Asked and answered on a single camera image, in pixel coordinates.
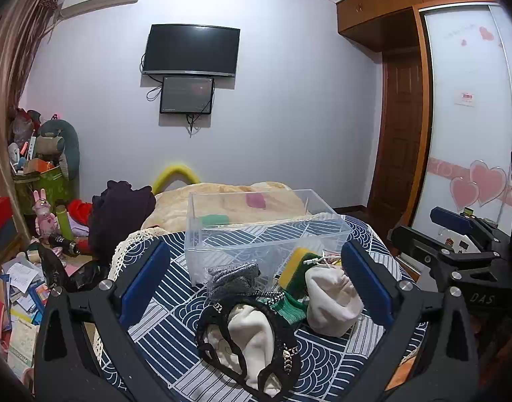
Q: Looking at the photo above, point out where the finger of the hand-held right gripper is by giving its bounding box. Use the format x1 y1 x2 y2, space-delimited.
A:
387 225 512 315
430 206 510 254

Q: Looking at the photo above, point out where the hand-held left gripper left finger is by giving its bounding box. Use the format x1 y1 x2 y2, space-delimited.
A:
32 240 172 402

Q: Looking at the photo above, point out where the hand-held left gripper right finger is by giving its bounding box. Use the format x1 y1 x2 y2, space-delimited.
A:
341 240 481 402

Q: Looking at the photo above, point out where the cream drawstring pouch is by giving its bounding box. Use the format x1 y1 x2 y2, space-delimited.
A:
305 266 364 338

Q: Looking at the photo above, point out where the yellow green sponge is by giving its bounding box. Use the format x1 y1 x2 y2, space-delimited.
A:
279 248 324 298

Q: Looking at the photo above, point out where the green white sock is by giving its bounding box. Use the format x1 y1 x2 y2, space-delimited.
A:
260 291 311 326

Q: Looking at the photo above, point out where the grey knitted sock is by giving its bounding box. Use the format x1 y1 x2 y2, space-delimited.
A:
206 261 262 302

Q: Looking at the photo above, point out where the clear plastic storage box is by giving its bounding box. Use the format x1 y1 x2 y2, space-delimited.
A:
185 189 353 286

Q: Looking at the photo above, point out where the black lace garment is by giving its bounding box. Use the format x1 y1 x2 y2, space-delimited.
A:
195 295 302 401

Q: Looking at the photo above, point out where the green soft pad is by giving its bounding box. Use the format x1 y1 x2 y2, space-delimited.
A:
199 213 231 229

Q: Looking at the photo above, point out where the cream lace cloth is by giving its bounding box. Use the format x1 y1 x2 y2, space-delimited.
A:
92 226 169 369

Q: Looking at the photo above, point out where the navy wave-patterned blanket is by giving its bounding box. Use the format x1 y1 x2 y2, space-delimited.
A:
101 213 428 402

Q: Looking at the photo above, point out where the black plastic bag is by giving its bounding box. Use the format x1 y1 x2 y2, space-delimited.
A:
37 243 111 294

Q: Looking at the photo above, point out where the dark purple clothing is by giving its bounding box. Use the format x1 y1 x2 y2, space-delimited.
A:
88 180 157 261

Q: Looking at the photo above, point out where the frosted heart-print sliding door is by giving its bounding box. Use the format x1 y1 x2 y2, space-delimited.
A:
409 3 512 236

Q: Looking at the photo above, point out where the black flashlight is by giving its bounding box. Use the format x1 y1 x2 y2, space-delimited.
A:
49 233 81 257

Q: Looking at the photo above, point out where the red cloth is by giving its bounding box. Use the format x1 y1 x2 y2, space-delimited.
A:
67 199 93 227

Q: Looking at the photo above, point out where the brown wooden door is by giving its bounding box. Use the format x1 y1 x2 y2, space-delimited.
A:
367 50 426 219

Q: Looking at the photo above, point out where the green cylinder bottle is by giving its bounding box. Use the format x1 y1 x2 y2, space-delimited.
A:
56 205 73 244

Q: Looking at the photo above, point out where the beige blanket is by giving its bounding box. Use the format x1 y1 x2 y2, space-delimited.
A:
141 181 319 233

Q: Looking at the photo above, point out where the yellow foam tube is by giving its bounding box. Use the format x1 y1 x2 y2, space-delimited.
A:
151 165 200 195

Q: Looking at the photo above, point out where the pink rabbit toy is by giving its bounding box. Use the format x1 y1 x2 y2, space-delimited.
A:
32 190 58 239

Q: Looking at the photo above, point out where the pile of papers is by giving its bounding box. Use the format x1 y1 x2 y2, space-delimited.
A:
0 255 52 386

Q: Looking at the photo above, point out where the green cardboard box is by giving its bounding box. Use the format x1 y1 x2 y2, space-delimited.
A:
14 165 69 215

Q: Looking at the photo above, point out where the red box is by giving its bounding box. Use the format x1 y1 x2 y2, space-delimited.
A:
0 197 16 240

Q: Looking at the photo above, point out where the wooden wardrobe cabinet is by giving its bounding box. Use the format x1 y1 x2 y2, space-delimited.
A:
335 0 510 53

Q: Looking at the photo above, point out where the brown curtain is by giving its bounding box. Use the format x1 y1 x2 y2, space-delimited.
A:
0 0 66 202

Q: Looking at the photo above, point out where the small black wall monitor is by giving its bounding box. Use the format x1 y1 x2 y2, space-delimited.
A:
159 76 215 115

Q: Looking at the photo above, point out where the black wall television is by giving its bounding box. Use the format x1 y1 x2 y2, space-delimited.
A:
141 24 241 78

